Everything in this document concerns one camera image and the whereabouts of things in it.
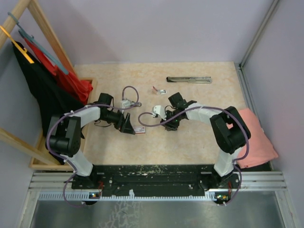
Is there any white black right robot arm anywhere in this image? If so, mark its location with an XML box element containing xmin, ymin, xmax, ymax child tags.
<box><xmin>152</xmin><ymin>93</ymin><xmax>251</xmax><ymax>188</ymax></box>

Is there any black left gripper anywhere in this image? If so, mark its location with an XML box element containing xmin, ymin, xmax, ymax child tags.
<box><xmin>101</xmin><ymin>108</ymin><xmax>135</xmax><ymax>134</ymax></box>

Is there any large black chrome stapler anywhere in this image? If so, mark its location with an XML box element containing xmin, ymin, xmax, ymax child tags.
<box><xmin>166</xmin><ymin>77</ymin><xmax>212</xmax><ymax>84</ymax></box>

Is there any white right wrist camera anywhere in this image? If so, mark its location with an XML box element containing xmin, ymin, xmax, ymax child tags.
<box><xmin>152</xmin><ymin>105</ymin><xmax>167</xmax><ymax>120</ymax></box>

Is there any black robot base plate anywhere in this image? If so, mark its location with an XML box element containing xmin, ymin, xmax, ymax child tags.
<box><xmin>72</xmin><ymin>164</ymin><xmax>240</xmax><ymax>197</ymax></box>

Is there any pink folded cloth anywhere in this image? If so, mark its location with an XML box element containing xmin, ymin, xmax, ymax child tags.
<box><xmin>237</xmin><ymin>108</ymin><xmax>278</xmax><ymax>169</ymax></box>

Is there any red hanging garment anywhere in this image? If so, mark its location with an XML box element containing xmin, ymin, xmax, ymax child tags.
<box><xmin>24</xmin><ymin>38</ymin><xmax>93</xmax><ymax>105</ymax></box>

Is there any yellow clothes hanger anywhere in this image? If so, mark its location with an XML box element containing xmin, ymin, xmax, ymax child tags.
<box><xmin>0</xmin><ymin>26</ymin><xmax>34</xmax><ymax>64</ymax></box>

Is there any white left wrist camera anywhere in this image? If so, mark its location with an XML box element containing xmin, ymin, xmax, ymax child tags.
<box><xmin>120</xmin><ymin>99</ymin><xmax>132</xmax><ymax>109</ymax></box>

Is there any wooden clothes rack frame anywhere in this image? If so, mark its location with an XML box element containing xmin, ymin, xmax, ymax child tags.
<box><xmin>0</xmin><ymin>0</ymin><xmax>94</xmax><ymax>171</ymax></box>

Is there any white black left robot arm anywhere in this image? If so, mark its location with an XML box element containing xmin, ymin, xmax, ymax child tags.
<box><xmin>45</xmin><ymin>93</ymin><xmax>138</xmax><ymax>189</ymax></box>

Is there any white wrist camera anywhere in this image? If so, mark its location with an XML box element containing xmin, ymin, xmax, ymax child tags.
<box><xmin>120</xmin><ymin>99</ymin><xmax>132</xmax><ymax>109</ymax></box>
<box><xmin>152</xmin><ymin>105</ymin><xmax>167</xmax><ymax>120</ymax></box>

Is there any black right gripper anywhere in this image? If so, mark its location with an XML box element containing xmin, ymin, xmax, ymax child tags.
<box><xmin>160</xmin><ymin>110</ymin><xmax>183</xmax><ymax>131</ymax></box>

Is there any teal clothes hanger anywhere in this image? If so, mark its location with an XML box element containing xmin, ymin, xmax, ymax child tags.
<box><xmin>8</xmin><ymin>12</ymin><xmax>69</xmax><ymax>75</ymax></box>

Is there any red white staple box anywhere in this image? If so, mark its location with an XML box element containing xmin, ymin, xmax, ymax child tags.
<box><xmin>134</xmin><ymin>126</ymin><xmax>146</xmax><ymax>134</ymax></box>

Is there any aluminium rail frame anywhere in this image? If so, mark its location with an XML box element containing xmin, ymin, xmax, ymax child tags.
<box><xmin>19</xmin><ymin>167</ymin><xmax>296</xmax><ymax>228</ymax></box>

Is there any black hanging garment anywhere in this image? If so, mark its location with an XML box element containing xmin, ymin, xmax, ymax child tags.
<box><xmin>12</xmin><ymin>46</ymin><xmax>84</xmax><ymax>137</ymax></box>

